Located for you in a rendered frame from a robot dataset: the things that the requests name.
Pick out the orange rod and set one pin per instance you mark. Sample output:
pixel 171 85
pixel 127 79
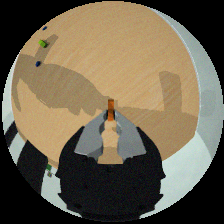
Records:
pixel 110 109

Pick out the lime green rod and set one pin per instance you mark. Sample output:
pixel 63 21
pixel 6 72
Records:
pixel 43 44

